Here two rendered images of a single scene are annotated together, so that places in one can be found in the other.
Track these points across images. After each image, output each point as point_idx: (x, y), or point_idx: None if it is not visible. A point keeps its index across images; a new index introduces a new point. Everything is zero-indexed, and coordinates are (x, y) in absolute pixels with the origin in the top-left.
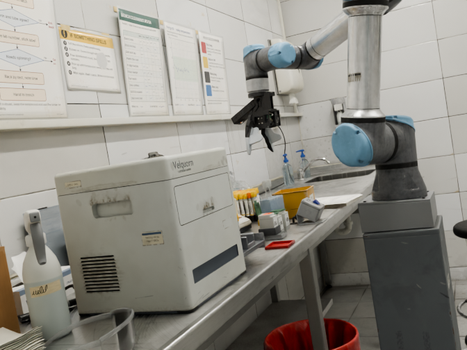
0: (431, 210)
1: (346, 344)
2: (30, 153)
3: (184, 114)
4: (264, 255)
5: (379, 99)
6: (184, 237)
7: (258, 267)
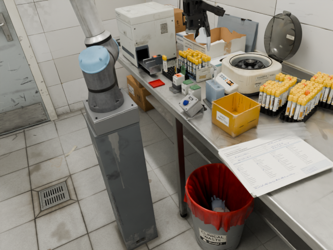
0: (84, 107)
1: (185, 185)
2: None
3: None
4: (150, 76)
5: (83, 31)
6: (119, 34)
7: (138, 71)
